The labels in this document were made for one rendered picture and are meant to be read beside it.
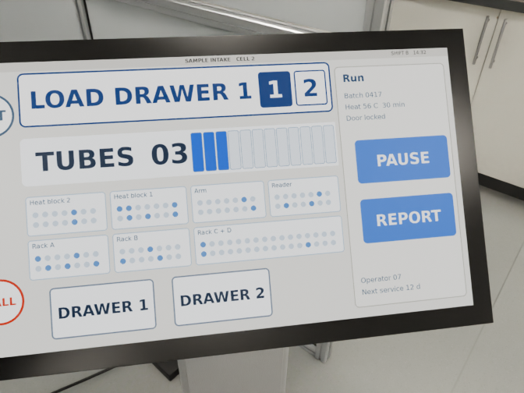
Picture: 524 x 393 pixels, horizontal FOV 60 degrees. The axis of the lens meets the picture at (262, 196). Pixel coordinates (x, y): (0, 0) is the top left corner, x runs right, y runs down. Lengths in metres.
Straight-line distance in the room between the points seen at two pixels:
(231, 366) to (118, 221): 0.31
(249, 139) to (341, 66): 0.12
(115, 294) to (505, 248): 1.95
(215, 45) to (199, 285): 0.23
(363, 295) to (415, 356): 1.24
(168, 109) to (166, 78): 0.03
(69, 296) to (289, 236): 0.21
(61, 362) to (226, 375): 0.29
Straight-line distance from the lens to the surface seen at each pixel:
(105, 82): 0.47
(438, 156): 0.51
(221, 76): 0.46
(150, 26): 1.41
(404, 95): 0.50
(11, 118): 0.49
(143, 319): 0.45
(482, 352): 1.80
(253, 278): 0.45
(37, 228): 0.47
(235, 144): 0.45
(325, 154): 0.46
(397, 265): 0.48
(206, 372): 0.68
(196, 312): 0.45
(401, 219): 0.48
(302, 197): 0.45
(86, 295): 0.46
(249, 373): 0.70
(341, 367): 1.62
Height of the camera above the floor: 1.34
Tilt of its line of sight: 37 degrees down
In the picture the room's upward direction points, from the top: 1 degrees clockwise
